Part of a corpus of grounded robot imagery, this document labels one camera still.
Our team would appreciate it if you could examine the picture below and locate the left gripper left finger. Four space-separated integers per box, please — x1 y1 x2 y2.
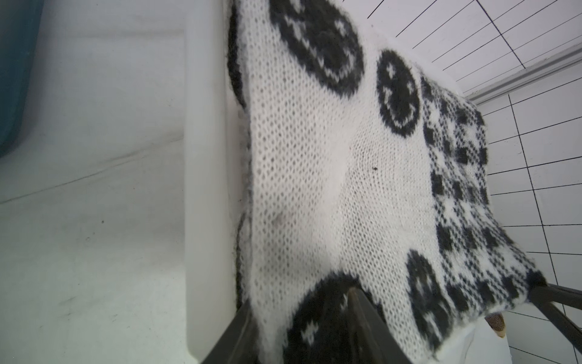
202 300 259 364

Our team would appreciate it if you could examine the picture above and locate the smiley face white scarf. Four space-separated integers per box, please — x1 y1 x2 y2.
228 1 546 363

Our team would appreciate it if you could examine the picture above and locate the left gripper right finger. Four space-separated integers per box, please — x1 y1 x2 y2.
347 288 412 364

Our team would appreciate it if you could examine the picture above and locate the brown plaid scarf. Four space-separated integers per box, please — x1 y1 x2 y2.
485 312 506 338

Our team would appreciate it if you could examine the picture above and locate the white plastic basket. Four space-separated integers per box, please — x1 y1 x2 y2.
185 1 511 363

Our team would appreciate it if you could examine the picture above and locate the teal tray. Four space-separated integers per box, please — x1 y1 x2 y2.
1 0 45 156

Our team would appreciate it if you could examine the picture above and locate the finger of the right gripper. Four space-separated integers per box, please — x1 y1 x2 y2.
528 285 582 352

